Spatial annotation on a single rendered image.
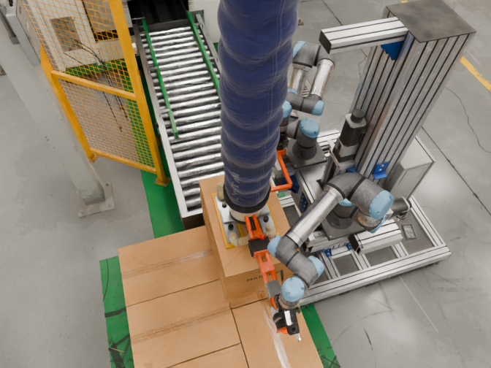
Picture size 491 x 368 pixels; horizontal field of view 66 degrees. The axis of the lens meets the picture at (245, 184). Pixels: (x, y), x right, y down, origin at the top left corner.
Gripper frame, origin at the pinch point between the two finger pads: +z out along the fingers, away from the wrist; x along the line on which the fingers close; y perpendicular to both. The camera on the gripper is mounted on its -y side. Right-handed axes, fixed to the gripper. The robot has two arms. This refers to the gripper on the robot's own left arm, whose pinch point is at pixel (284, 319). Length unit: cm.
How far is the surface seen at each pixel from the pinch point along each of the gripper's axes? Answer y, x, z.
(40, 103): 163, 102, 3
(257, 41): 50, 2, -101
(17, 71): 163, 104, -22
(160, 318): 34, 58, 66
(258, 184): 50, -2, -30
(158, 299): 46, 58, 66
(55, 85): 213, 104, 32
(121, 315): 60, 92, 120
